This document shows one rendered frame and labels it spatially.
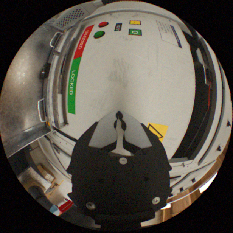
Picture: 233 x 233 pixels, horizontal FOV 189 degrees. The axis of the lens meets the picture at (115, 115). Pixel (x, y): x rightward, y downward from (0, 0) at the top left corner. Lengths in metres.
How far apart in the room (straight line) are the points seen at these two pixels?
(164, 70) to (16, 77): 0.48
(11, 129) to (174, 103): 0.54
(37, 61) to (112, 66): 0.37
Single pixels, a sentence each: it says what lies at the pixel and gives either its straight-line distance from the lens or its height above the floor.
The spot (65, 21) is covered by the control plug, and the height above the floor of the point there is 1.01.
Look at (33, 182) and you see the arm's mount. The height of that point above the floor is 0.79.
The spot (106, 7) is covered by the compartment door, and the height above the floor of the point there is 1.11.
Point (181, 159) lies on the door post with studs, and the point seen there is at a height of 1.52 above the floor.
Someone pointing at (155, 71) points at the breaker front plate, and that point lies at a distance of 0.15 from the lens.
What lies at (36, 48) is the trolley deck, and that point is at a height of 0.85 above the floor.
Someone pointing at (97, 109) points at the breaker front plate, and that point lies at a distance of 0.16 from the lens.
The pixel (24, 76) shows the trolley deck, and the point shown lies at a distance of 0.40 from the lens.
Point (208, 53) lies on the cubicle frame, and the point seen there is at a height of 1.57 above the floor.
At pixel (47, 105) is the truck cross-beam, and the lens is 0.35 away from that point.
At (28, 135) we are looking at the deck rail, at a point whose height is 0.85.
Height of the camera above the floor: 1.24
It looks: 12 degrees down
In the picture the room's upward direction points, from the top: 101 degrees clockwise
